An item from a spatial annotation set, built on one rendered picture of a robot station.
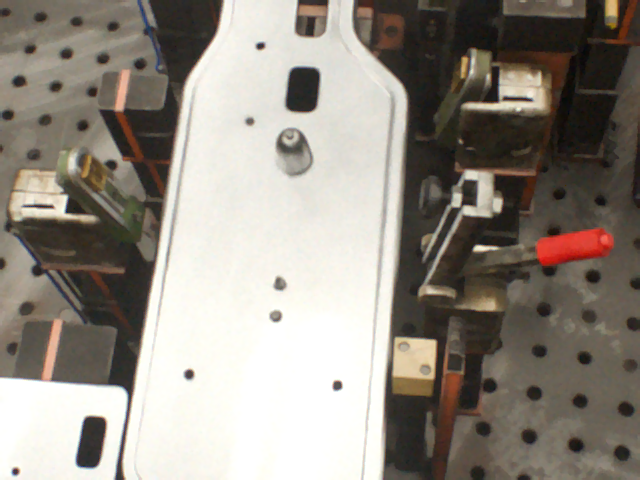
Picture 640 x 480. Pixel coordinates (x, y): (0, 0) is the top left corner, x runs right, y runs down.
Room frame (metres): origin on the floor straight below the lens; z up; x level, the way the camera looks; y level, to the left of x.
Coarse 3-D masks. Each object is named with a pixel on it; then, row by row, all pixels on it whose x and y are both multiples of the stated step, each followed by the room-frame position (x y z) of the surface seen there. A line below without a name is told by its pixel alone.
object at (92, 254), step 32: (32, 192) 0.48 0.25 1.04; (64, 192) 0.47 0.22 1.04; (32, 224) 0.45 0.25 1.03; (64, 224) 0.44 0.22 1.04; (96, 224) 0.44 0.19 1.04; (32, 256) 0.46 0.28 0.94; (64, 256) 0.45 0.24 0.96; (96, 256) 0.44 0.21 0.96; (128, 256) 0.45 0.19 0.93; (96, 288) 0.45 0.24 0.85; (128, 288) 0.44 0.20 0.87; (96, 320) 0.45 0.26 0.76; (128, 320) 0.44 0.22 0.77
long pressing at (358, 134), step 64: (256, 0) 0.67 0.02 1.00; (256, 64) 0.60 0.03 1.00; (320, 64) 0.59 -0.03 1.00; (192, 128) 0.54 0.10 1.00; (256, 128) 0.53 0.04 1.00; (320, 128) 0.52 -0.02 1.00; (384, 128) 0.51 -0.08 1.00; (192, 192) 0.47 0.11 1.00; (256, 192) 0.46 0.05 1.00; (320, 192) 0.45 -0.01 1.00; (384, 192) 0.44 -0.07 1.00; (192, 256) 0.41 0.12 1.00; (256, 256) 0.40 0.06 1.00; (320, 256) 0.39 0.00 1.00; (384, 256) 0.37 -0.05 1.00; (192, 320) 0.35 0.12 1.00; (256, 320) 0.34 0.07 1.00; (320, 320) 0.33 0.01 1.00; (384, 320) 0.32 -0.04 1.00; (192, 384) 0.29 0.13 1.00; (256, 384) 0.28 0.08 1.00; (320, 384) 0.27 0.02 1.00; (384, 384) 0.26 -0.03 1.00; (128, 448) 0.24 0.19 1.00; (192, 448) 0.23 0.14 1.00; (256, 448) 0.22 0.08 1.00; (320, 448) 0.21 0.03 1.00; (384, 448) 0.21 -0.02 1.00
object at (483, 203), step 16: (432, 176) 0.35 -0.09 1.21; (464, 176) 0.34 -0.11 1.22; (480, 176) 0.34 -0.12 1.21; (432, 192) 0.33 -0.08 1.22; (448, 192) 0.33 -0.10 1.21; (464, 192) 0.34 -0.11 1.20; (480, 192) 0.33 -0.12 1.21; (496, 192) 0.33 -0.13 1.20; (432, 208) 0.32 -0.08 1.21; (448, 208) 0.34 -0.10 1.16; (464, 208) 0.32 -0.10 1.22; (480, 208) 0.31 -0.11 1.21; (496, 208) 0.32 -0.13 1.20; (512, 208) 0.32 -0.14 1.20; (448, 224) 0.34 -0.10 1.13; (464, 224) 0.31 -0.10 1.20; (480, 224) 0.31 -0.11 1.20; (432, 240) 0.35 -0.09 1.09; (448, 240) 0.31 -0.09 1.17; (464, 240) 0.31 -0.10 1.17; (432, 256) 0.34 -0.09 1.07; (448, 256) 0.31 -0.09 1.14; (464, 256) 0.31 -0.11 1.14; (432, 272) 0.32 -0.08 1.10; (448, 272) 0.31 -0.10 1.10
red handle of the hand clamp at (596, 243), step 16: (544, 240) 0.32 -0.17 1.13; (560, 240) 0.31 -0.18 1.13; (576, 240) 0.31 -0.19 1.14; (592, 240) 0.30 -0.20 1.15; (608, 240) 0.30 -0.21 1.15; (480, 256) 0.33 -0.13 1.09; (496, 256) 0.32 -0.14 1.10; (512, 256) 0.32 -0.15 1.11; (528, 256) 0.31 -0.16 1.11; (544, 256) 0.30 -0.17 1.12; (560, 256) 0.30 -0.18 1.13; (576, 256) 0.30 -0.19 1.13; (592, 256) 0.29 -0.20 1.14; (464, 272) 0.32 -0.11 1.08; (480, 272) 0.32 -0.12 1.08
